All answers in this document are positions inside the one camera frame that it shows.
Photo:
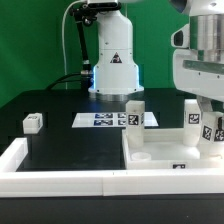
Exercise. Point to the white square table top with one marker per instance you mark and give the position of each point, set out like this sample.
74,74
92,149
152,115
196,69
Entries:
163,149

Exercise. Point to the white U-shaped obstacle fence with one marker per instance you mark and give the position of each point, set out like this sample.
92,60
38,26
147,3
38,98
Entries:
100,183

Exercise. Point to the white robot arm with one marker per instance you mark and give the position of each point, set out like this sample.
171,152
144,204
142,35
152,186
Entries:
198,59

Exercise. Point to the white sheet with tags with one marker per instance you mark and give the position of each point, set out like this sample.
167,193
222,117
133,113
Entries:
109,119

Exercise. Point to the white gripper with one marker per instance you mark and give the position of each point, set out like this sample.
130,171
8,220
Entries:
205,79

